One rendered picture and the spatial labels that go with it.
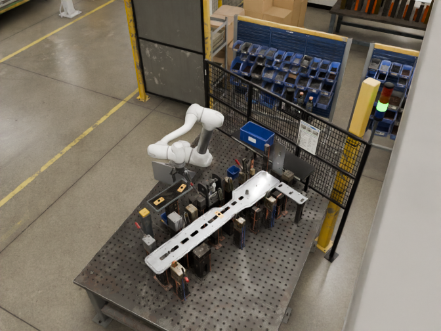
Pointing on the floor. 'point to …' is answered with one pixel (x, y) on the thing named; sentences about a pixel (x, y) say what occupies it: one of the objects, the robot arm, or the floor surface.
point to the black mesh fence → (284, 134)
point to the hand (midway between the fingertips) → (181, 182)
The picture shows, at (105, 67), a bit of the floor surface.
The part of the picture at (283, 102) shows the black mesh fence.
